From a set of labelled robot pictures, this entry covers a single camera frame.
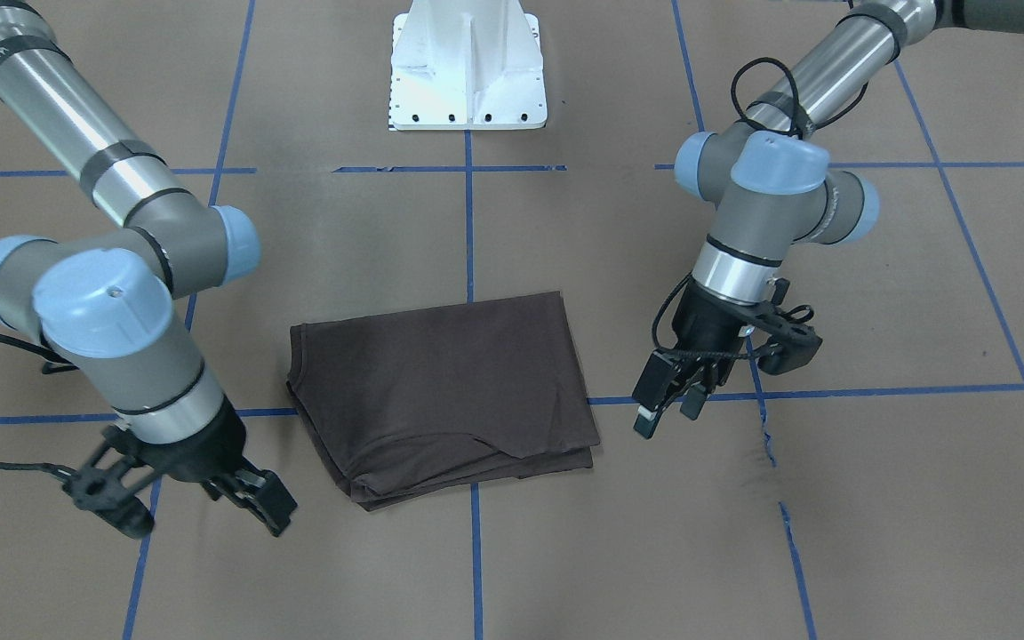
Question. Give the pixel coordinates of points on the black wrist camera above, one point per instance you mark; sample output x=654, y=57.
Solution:
x=98, y=486
x=792, y=341

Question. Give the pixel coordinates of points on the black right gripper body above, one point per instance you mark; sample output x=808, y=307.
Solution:
x=194, y=452

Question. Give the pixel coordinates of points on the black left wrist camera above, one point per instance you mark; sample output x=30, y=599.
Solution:
x=792, y=341

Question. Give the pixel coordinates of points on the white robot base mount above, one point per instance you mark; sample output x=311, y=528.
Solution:
x=466, y=65

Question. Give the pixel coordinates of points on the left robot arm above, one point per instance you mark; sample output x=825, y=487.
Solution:
x=773, y=188

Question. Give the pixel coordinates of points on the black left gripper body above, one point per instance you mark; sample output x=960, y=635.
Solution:
x=706, y=325

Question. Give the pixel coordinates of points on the dark brown t-shirt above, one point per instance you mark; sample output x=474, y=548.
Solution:
x=402, y=405

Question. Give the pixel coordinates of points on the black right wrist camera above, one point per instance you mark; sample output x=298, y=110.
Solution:
x=98, y=486

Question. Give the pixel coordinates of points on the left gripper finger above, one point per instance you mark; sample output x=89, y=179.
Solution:
x=655, y=389
x=695, y=396

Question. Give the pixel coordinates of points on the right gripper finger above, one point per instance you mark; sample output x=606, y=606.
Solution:
x=261, y=493

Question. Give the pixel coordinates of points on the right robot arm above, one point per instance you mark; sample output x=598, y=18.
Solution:
x=105, y=305

